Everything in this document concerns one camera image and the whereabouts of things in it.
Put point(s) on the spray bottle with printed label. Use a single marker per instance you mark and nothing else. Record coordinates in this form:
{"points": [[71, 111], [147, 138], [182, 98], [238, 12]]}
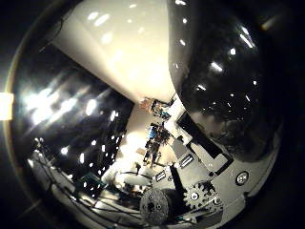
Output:
{"points": [[222, 95]]}

